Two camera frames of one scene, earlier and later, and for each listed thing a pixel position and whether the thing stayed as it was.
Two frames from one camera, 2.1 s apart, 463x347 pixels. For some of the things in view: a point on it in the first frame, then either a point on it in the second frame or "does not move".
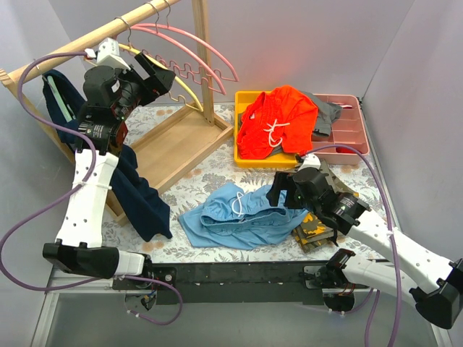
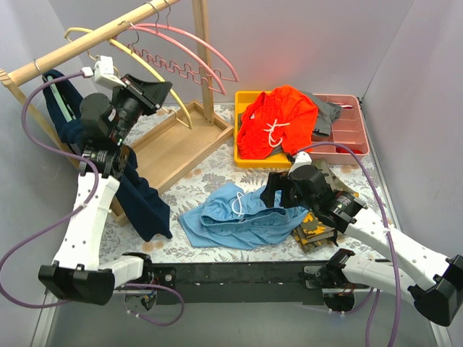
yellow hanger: [176, 79] to [138, 55]
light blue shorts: [230, 217] does not move
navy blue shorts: [137, 196] does not move
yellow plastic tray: [280, 159] does not move
